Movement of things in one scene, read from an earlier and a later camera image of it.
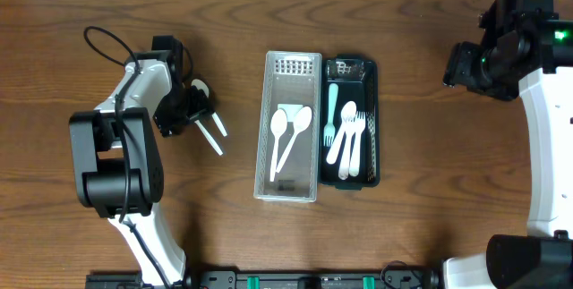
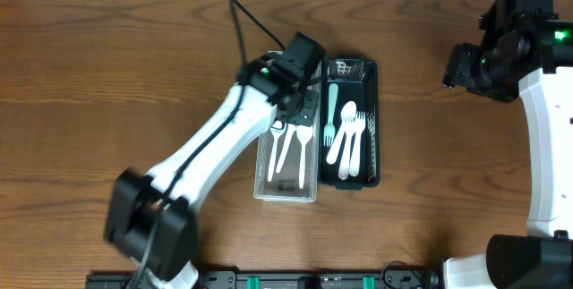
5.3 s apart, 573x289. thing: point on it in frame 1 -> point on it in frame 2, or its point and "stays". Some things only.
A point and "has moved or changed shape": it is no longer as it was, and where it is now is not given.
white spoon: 278,122 stays
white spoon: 198,123 has moved or changed shape
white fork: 359,124 stays
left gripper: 197,108 -> 303,108
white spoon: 348,112 stays
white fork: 347,136 stays
